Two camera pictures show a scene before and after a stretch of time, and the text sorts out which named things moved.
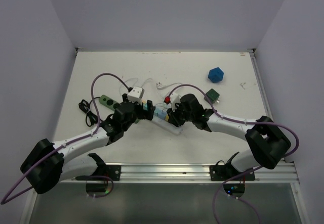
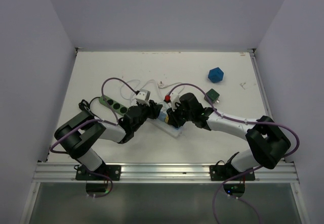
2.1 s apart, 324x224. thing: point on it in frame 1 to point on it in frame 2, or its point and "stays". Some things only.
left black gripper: [144, 114] to [154, 109]
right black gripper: [173, 118] stays
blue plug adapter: [215, 75] stays
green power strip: [109, 102] stays
